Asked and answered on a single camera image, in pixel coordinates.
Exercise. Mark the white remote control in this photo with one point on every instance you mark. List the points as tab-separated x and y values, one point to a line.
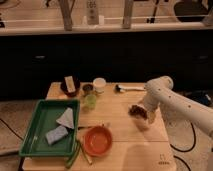
92	12

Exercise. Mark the cream block in bowl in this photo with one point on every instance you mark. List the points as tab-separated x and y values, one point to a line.
70	84

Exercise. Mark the wooden post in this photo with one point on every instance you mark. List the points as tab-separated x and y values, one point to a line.
65	7
128	9

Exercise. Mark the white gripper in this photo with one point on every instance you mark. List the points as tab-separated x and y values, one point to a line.
150	104

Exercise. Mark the small dark cup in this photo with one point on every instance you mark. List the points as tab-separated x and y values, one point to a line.
87	89

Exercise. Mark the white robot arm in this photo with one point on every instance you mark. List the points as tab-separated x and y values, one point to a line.
159	91

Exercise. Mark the white cup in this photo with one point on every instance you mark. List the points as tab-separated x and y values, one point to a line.
99	84

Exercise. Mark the green bean pod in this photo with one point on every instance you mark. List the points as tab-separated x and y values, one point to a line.
73	157

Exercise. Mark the red bowl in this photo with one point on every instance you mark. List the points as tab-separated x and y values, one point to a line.
97	141

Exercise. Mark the yellow green stick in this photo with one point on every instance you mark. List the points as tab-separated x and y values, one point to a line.
86	156

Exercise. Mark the white handled brush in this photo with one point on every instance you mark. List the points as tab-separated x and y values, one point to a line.
122	88

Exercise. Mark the green plastic tray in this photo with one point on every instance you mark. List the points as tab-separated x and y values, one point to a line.
44	120

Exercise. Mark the dark brown bowl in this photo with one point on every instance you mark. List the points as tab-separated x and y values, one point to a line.
77	87

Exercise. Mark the green translucent cup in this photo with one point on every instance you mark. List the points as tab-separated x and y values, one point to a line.
90	101

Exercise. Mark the grey folded cloth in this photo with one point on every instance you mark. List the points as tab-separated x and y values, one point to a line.
66	119

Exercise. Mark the left wooden post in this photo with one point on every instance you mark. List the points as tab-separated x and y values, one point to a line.
65	7

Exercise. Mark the dark grape bunch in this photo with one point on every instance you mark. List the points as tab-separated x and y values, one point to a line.
138	111

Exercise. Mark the right wooden post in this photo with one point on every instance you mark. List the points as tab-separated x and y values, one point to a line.
128	9

